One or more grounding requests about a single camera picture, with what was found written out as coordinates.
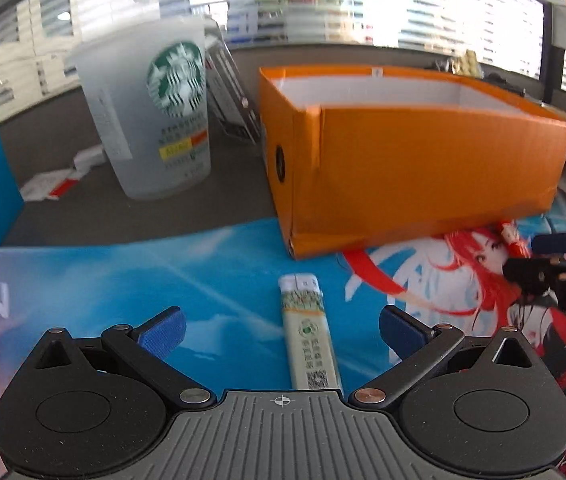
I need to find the green white lighter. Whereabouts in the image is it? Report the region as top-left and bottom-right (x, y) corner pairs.
(278, 273), (341, 390)

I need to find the red snack stick packet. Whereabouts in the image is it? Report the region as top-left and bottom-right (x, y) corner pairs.
(498, 221), (531, 259)

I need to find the anime girl desk mat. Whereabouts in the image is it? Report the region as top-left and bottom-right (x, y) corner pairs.
(0, 197), (566, 479)

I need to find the white red paper card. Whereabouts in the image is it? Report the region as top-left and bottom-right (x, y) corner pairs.
(20, 144), (107, 203)

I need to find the orange cardboard box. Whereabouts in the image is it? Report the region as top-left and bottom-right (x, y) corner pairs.
(259, 65), (566, 259)

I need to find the yellow building block plate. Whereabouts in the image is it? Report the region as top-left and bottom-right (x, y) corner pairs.
(452, 50), (484, 79)

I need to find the black mesh organizer basket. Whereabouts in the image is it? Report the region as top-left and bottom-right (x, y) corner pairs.
(427, 58), (527, 98)

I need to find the frosted Starbucks plastic cup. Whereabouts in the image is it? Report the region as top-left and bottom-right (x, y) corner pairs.
(67, 16), (211, 200)

